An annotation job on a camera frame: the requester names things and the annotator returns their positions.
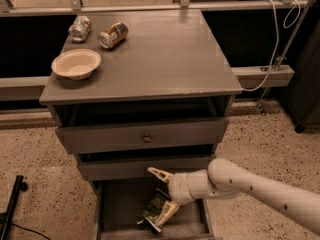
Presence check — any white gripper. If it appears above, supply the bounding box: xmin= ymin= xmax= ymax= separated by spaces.
xmin=147 ymin=167 xmax=238 ymax=226

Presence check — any green jalapeno chip bag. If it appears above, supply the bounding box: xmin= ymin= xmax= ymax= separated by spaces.
xmin=137 ymin=188 xmax=171 ymax=233

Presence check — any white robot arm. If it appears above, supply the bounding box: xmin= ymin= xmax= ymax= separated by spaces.
xmin=148 ymin=158 xmax=320 ymax=235

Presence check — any grey open bottom drawer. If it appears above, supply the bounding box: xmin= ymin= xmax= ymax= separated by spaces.
xmin=93 ymin=177 xmax=215 ymax=240

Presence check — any grey middle drawer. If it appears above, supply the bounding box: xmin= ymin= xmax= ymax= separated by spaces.
xmin=78 ymin=154 xmax=215 ymax=181

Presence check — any grey top drawer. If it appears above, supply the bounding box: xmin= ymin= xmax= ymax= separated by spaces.
xmin=56 ymin=117 xmax=229 ymax=154

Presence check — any grey wooden drawer cabinet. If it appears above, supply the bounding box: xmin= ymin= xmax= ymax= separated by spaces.
xmin=39 ymin=9 xmax=243 ymax=240

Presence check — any black stand base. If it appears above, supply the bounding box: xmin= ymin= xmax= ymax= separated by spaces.
xmin=0 ymin=175 xmax=27 ymax=240

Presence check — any white paper bowl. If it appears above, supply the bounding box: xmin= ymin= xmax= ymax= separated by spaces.
xmin=51 ymin=49 xmax=101 ymax=80

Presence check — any dark cabinet at right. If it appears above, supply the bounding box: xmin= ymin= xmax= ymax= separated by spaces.
xmin=280 ymin=20 xmax=320 ymax=133

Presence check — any gold soda can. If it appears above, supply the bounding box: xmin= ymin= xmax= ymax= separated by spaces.
xmin=98 ymin=22 xmax=129 ymax=49

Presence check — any silver soda can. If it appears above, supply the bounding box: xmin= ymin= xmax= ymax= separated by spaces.
xmin=68 ymin=16 xmax=91 ymax=43

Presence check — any metal railing frame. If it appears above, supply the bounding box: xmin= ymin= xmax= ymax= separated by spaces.
xmin=0 ymin=0 xmax=320 ymax=102

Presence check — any black floor cable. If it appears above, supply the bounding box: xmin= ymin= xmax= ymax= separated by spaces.
xmin=9 ymin=222 xmax=52 ymax=240

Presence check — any white cable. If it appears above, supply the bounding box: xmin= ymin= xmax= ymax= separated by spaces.
xmin=240 ymin=0 xmax=302 ymax=92

